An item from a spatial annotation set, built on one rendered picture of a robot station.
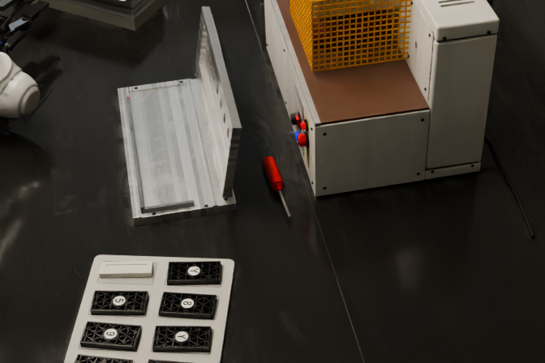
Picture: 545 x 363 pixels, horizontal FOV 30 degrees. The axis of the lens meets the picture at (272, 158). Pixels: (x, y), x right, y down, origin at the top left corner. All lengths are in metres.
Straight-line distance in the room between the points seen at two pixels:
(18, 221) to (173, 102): 0.46
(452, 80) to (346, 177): 0.29
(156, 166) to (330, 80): 0.41
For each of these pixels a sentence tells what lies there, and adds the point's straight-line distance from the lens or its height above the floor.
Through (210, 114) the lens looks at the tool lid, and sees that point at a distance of 2.15.
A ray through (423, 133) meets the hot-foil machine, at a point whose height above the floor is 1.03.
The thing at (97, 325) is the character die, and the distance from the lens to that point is 1.86.
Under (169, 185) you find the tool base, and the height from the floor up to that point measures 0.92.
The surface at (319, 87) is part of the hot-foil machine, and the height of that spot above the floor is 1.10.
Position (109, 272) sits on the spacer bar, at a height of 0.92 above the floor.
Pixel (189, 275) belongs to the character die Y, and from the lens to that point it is 1.91.
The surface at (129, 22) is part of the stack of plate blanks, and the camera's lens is 2.60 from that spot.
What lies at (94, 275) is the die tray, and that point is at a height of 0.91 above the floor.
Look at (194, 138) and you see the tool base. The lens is 2.21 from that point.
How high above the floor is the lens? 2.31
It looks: 41 degrees down
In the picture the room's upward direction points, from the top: 3 degrees counter-clockwise
